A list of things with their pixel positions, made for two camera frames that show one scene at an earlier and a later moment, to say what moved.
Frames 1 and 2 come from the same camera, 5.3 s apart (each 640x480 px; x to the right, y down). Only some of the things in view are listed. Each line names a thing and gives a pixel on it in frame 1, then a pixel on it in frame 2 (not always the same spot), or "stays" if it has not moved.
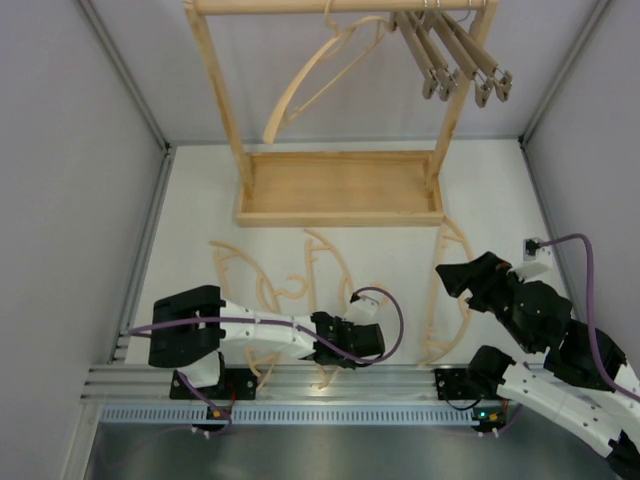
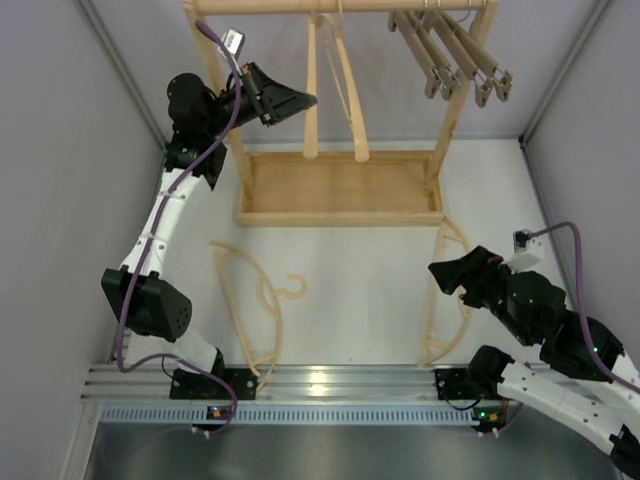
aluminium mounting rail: (287, 382) stays
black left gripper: (340, 323) to (274, 101)
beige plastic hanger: (434, 347) stays
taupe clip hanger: (461, 55) stays
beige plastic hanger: (378, 21) to (335, 47)
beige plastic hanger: (319, 241) to (310, 122)
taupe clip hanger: (405, 21) stays
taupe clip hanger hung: (502, 80) stays
